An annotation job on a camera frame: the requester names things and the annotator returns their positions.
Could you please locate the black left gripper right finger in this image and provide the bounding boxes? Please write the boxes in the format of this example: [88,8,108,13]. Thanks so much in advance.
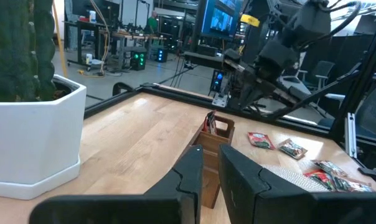
[218,143,376,224]

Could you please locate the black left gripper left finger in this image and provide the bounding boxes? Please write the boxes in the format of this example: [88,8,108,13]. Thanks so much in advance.
[28,144,204,224]

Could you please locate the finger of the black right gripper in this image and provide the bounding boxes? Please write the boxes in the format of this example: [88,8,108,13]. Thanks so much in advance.
[239,76,278,110]
[228,67,245,108]

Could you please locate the wooden compartment box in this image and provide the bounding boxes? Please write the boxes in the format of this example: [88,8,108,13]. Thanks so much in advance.
[180,114,236,210]

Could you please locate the small lit computer tower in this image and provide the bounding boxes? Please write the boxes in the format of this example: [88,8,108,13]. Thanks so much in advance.
[211,70,228,93]

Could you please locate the black equipment table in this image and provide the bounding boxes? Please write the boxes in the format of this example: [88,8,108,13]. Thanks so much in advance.
[183,51,226,69]

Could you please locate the grey office chair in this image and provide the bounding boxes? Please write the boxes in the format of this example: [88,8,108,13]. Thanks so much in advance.
[296,60,336,90]

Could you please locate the round white woven mat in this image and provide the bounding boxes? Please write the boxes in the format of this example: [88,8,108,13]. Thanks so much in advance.
[261,164,331,193]

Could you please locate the black partition panels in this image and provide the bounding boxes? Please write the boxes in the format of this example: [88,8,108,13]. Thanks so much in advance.
[301,32,376,82]

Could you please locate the large display screen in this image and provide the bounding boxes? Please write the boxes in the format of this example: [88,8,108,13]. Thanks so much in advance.
[202,0,243,40]

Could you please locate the computer tower blue lights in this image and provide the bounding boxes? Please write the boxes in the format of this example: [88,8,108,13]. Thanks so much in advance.
[156,47,169,63]

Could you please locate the computer tower green lights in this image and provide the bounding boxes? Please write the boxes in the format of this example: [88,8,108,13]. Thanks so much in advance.
[130,49,148,71]

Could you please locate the silver aluminium extrusion piece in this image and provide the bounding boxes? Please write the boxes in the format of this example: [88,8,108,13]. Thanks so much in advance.
[345,111,359,159]

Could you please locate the white hexagonal planter pot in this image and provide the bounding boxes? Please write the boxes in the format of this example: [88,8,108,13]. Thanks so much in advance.
[0,73,88,200]

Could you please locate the person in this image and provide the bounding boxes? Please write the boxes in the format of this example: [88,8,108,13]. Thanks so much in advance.
[146,11,159,34]

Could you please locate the black office chair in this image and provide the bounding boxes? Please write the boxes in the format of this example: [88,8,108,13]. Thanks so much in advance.
[354,76,376,141]

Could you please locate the wooden workbench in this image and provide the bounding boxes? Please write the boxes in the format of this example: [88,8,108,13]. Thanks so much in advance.
[111,30,167,71]

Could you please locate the black desk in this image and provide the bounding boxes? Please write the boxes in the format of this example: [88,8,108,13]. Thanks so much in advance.
[64,18,114,67]

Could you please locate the green cactus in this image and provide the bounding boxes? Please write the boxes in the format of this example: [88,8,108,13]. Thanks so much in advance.
[0,0,57,103]

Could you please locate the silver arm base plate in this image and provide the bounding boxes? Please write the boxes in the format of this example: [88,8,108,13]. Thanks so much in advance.
[212,92,230,108]

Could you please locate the orange hanging cable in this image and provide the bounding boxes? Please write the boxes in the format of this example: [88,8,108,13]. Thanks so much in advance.
[90,0,111,75]

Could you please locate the yellow hanging cable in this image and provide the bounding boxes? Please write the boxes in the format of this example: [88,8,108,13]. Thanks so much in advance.
[52,0,68,77]

